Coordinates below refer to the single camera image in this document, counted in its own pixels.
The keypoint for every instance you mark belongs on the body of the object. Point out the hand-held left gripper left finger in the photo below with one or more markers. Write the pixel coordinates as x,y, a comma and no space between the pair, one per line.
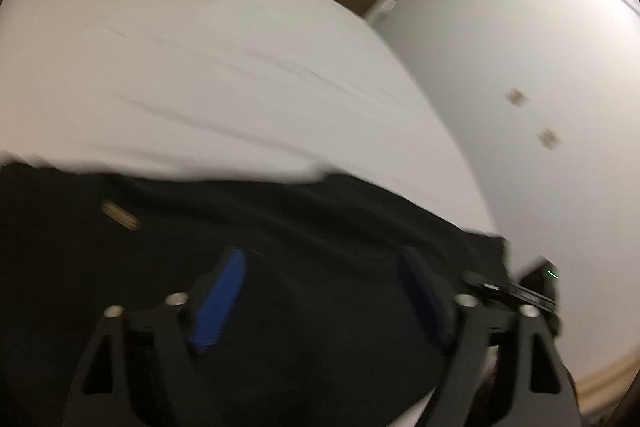
220,302

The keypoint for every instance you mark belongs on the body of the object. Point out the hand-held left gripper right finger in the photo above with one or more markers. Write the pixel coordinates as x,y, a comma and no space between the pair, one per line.
425,302

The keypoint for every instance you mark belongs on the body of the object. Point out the black pants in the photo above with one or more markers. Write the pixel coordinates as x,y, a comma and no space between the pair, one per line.
275,232

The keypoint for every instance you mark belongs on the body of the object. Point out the white bed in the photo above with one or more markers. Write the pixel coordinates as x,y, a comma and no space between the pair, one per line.
200,72

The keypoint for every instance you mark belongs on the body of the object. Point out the beige wall socket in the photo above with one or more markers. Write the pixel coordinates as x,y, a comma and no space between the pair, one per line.
549,138
516,97

